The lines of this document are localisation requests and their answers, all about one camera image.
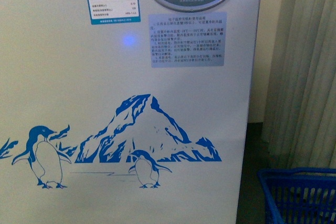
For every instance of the beige pleated curtain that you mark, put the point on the beige pleated curtain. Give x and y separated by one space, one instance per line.
299 122

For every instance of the pale blue instruction sticker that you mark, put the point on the pale blue instruction sticker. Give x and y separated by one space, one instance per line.
187 40

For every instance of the blue plastic shopping basket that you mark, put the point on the blue plastic shopping basket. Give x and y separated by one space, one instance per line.
298 195

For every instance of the white chest freezer with penguins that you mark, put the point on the white chest freezer with penguins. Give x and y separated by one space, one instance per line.
92 133

